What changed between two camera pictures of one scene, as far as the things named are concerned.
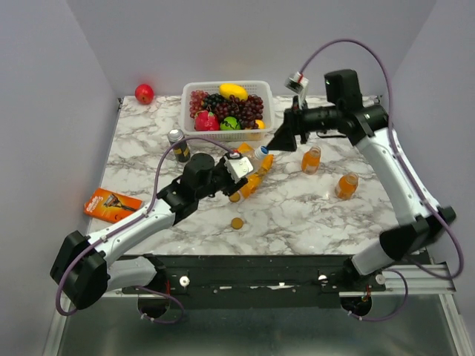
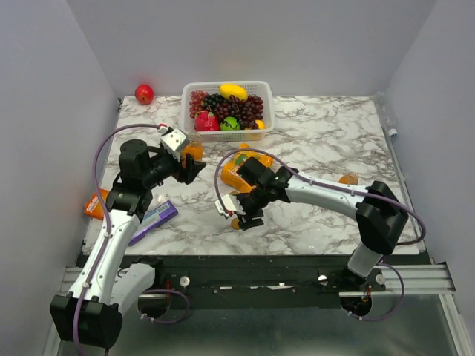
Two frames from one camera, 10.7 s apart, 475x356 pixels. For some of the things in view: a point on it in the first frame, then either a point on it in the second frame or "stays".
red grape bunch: (196, 101) stays
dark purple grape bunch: (211, 100) stays
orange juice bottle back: (311, 161) -> (195, 148)
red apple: (144, 93) stays
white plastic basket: (263, 89) stays
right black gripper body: (299, 119) -> (252, 205)
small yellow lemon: (260, 124) stays
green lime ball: (230, 123) stays
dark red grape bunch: (246, 111) stays
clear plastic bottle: (256, 159) -> (385, 104)
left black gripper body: (228, 186) -> (180, 173)
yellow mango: (232, 89) stays
